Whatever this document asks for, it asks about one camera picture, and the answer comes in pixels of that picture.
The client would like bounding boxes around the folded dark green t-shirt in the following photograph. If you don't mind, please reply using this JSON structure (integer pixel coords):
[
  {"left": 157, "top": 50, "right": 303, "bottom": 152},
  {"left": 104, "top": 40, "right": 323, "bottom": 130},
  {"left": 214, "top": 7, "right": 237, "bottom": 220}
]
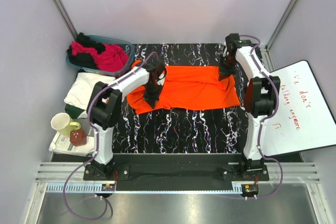
[{"left": 65, "top": 104, "right": 87, "bottom": 119}]

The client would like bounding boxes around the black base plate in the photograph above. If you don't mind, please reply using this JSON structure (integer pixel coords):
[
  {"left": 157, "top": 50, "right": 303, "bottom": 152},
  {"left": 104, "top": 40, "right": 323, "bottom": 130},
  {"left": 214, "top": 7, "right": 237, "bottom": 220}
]
[{"left": 83, "top": 154, "right": 269, "bottom": 193}]

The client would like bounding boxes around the stack of papers and books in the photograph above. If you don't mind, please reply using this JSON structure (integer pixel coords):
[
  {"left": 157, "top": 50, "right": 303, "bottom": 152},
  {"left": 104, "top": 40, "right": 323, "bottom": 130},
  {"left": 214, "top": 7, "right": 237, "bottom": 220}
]
[{"left": 49, "top": 119, "right": 95, "bottom": 156}]

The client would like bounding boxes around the clear blue plastic bin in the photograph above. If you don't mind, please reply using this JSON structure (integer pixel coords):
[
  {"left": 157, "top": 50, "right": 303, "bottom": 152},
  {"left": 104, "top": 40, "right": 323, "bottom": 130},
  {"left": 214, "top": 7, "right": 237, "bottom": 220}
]
[{"left": 66, "top": 33, "right": 135, "bottom": 78}]

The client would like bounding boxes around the whiteboard with red writing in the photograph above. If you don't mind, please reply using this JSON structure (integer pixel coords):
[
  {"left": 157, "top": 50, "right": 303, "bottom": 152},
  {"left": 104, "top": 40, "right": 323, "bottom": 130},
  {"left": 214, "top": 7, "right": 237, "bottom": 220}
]
[{"left": 262, "top": 60, "right": 335, "bottom": 156}]

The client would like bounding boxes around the aluminium frame rail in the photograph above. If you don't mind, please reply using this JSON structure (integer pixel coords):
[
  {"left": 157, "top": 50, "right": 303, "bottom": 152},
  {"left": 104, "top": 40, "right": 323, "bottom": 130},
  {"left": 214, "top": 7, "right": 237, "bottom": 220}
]
[{"left": 36, "top": 162, "right": 320, "bottom": 184}]

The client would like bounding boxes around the folded white t-shirt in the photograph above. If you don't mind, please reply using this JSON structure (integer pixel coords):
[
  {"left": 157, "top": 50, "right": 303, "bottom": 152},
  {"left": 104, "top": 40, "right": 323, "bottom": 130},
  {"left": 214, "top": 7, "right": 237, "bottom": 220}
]
[{"left": 64, "top": 72, "right": 115, "bottom": 110}]

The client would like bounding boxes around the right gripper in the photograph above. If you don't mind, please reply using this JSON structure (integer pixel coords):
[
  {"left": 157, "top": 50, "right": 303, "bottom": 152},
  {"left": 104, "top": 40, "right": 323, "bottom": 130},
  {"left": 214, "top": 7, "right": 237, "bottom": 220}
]
[{"left": 217, "top": 55, "right": 237, "bottom": 82}]

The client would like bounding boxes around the dark red cube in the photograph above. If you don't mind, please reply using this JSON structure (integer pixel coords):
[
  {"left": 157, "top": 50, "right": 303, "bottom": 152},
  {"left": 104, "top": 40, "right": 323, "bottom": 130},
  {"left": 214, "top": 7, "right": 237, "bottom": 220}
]
[{"left": 70, "top": 129, "right": 87, "bottom": 147}]

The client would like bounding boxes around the yellow-green mug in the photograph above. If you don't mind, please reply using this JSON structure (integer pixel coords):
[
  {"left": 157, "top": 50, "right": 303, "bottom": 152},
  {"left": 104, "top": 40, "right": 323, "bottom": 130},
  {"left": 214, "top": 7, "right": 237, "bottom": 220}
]
[{"left": 50, "top": 113, "right": 81, "bottom": 136}]

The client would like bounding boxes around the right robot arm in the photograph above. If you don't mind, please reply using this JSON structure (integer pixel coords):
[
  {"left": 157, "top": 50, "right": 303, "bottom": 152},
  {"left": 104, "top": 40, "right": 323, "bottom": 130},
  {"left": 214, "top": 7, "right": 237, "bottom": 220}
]
[{"left": 218, "top": 33, "right": 280, "bottom": 181}]

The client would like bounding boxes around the black t-shirt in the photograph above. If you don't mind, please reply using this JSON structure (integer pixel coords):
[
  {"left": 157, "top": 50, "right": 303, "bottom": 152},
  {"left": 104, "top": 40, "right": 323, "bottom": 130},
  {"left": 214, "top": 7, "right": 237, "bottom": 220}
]
[{"left": 67, "top": 33, "right": 106, "bottom": 69}]

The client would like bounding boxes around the orange t-shirt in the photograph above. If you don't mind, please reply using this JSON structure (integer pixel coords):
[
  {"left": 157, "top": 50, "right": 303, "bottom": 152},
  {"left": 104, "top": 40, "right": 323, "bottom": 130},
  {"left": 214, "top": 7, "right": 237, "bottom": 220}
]
[{"left": 127, "top": 66, "right": 240, "bottom": 114}]

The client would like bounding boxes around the magenta t-shirt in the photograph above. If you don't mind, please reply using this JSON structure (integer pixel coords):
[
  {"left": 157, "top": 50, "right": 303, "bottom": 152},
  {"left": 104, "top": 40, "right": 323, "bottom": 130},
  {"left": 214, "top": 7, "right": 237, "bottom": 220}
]
[{"left": 69, "top": 41, "right": 130, "bottom": 71}]

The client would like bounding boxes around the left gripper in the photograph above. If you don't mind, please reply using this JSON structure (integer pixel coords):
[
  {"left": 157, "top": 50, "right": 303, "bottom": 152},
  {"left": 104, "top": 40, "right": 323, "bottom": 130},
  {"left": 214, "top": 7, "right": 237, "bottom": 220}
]
[{"left": 143, "top": 81, "right": 163, "bottom": 109}]

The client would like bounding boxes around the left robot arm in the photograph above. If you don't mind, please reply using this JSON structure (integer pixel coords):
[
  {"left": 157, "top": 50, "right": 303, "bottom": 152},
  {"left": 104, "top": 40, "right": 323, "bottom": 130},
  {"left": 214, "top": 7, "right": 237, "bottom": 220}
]
[{"left": 83, "top": 60, "right": 167, "bottom": 180}]

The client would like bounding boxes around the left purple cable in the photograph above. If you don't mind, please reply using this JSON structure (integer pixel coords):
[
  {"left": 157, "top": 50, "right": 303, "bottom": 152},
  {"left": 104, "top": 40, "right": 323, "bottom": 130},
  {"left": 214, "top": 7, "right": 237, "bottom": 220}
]
[{"left": 61, "top": 51, "right": 160, "bottom": 220}]

